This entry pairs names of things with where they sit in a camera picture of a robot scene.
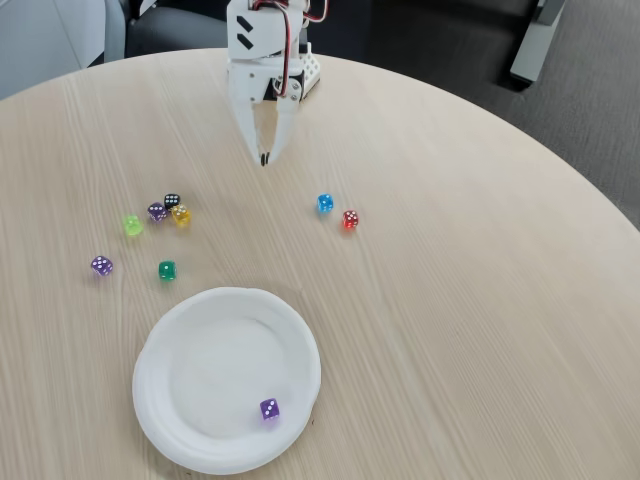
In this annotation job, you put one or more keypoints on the purple translucent dice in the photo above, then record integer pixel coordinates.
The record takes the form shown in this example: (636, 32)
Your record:
(157, 212)
(101, 266)
(269, 409)

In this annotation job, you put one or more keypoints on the blue translucent dice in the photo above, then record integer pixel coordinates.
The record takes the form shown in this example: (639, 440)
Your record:
(325, 204)

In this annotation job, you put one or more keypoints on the black dice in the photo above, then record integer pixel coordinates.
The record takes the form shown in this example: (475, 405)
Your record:
(171, 201)

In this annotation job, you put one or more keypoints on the yellow translucent dice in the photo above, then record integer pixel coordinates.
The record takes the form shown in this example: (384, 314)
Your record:
(181, 216)

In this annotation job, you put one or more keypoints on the red translucent dice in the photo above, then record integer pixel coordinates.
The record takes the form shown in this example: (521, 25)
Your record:
(350, 220)

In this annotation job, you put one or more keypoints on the light green translucent dice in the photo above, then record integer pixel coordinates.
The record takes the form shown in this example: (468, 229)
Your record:
(133, 226)

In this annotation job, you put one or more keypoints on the dark green translucent dice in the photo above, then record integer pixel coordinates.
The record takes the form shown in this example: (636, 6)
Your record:
(167, 270)

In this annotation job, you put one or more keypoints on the white paper plate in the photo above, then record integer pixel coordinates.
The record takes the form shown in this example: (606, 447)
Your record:
(215, 380)

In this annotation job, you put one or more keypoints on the dark grey chair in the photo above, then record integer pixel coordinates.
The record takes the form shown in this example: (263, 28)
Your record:
(175, 30)

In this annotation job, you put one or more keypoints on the white cabinet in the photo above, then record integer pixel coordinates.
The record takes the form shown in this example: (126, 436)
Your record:
(45, 40)

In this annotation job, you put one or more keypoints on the grey desk leg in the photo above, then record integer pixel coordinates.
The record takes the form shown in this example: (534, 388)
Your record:
(532, 45)

